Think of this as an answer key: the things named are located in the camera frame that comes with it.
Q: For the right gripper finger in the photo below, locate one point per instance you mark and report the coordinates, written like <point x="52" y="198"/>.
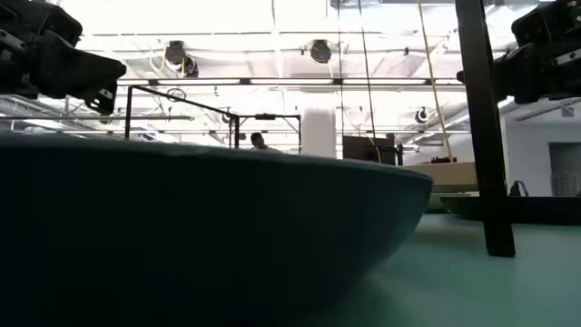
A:
<point x="522" y="75"/>

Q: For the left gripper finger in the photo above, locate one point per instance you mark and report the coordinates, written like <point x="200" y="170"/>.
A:
<point x="77" y="68"/>
<point x="102" y="102"/>

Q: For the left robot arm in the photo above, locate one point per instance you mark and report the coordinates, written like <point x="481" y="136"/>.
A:
<point x="41" y="18"/>

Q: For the dark backpack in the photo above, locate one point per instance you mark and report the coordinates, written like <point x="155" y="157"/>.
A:
<point x="517" y="190"/>

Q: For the person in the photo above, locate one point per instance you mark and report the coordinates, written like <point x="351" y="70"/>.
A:
<point x="258" y="141"/>

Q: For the dark monitor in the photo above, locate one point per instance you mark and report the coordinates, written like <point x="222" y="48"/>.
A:
<point x="363" y="150"/>

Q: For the long ceiling light strip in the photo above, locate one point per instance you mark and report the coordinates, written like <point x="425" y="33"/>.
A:
<point x="290" y="82"/>

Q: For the white pillar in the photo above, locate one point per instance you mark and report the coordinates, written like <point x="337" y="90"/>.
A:
<point x="318" y="131"/>

